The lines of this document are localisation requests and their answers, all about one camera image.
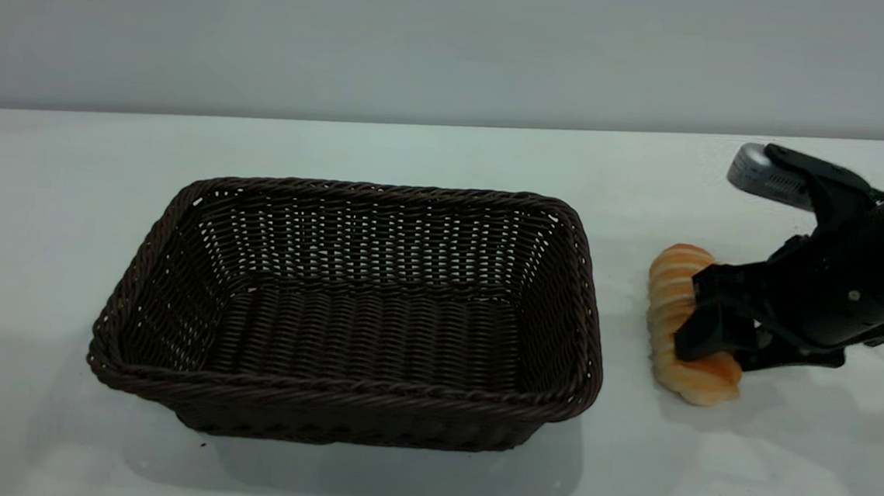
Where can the ridged bread roll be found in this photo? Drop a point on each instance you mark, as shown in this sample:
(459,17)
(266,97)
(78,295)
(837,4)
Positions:
(701,379)

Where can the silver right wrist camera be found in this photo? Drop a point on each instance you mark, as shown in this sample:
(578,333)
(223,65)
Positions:
(766,177)

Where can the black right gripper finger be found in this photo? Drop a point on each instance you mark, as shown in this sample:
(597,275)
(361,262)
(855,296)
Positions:
(727,282)
(712,333)

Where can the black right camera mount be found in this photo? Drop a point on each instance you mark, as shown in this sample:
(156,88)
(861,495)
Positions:
(835,186)

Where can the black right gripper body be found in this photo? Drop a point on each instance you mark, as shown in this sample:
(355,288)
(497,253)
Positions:
(827,298)

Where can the dark brown wicker basket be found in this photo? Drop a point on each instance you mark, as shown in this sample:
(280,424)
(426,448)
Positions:
(350,335)

